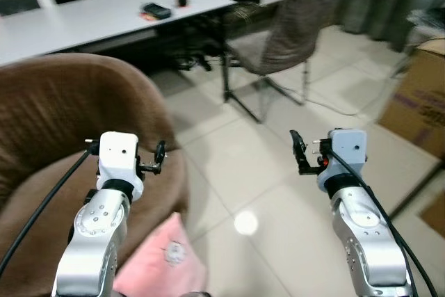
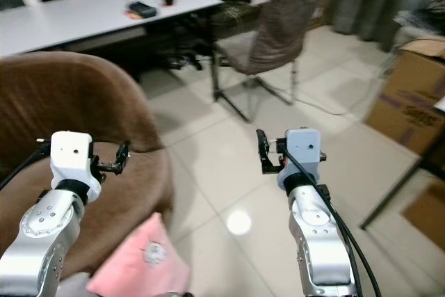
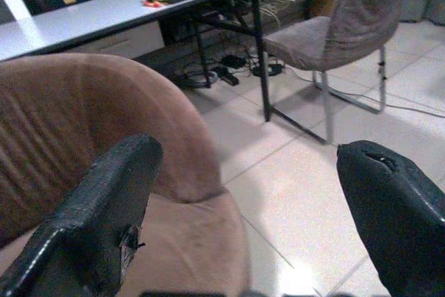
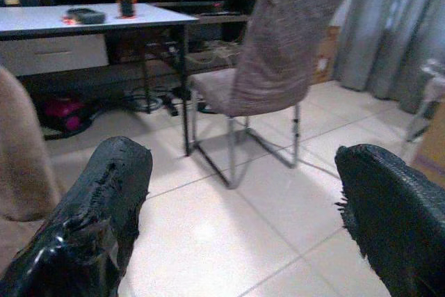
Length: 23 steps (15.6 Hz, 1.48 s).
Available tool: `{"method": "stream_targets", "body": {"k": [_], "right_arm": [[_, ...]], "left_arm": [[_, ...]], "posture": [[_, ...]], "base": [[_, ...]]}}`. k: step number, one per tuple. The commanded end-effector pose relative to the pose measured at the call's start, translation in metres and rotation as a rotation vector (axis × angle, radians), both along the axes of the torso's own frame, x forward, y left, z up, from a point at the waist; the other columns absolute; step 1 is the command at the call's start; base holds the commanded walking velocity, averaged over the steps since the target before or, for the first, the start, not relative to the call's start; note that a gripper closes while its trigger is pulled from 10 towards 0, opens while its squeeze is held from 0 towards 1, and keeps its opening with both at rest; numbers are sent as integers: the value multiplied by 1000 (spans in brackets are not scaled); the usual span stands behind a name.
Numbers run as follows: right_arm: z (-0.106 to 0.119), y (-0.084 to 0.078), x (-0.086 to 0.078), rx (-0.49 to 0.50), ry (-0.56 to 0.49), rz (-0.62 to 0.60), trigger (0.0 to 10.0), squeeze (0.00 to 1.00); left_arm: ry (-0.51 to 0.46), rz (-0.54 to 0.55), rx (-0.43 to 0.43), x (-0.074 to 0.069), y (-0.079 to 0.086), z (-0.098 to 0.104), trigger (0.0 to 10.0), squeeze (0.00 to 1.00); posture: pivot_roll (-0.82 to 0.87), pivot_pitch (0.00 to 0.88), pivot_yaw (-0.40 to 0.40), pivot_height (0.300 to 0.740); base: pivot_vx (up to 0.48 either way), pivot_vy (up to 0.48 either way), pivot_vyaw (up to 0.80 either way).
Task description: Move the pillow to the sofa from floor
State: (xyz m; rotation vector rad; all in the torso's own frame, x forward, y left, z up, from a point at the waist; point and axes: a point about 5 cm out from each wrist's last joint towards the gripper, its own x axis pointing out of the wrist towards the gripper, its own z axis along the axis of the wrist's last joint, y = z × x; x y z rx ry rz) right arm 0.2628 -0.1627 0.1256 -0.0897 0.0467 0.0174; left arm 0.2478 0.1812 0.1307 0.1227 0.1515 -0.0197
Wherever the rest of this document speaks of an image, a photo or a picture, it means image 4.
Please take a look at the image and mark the brown cardboard box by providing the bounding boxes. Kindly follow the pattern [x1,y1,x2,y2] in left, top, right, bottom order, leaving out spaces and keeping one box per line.
[415,102,445,188]
[311,25,340,86]

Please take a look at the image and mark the black handheld device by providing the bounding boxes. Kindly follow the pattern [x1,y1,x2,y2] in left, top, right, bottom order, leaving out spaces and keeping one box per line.
[62,7,106,25]

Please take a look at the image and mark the orange black container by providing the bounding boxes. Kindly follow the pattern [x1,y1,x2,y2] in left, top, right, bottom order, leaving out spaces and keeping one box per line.
[115,0,136,19]

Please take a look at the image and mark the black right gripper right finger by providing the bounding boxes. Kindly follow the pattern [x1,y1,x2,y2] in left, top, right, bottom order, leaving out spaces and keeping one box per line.
[334,143,445,297]

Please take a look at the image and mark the beige fabric chair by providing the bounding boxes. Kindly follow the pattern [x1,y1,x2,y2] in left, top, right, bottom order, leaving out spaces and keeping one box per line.
[0,66,62,223]

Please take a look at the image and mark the white drawer cabinet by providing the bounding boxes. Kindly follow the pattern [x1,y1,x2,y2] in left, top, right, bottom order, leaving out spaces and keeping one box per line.
[0,34,108,77]

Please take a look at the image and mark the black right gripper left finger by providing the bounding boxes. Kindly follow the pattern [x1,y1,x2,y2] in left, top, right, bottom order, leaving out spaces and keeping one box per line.
[0,136,154,297]

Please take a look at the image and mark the grey fabric chair metal frame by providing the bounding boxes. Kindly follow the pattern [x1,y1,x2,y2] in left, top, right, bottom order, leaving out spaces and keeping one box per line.
[187,0,350,190]

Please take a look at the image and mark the grey curtain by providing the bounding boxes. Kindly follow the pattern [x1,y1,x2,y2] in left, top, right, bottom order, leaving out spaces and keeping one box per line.
[333,0,445,113]

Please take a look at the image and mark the white top table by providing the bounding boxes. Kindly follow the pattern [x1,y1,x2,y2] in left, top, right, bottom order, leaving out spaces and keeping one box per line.
[0,2,201,157]

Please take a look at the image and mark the pink bag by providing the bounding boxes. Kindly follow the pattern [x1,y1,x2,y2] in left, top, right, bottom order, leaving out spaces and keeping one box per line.
[43,97,86,131]

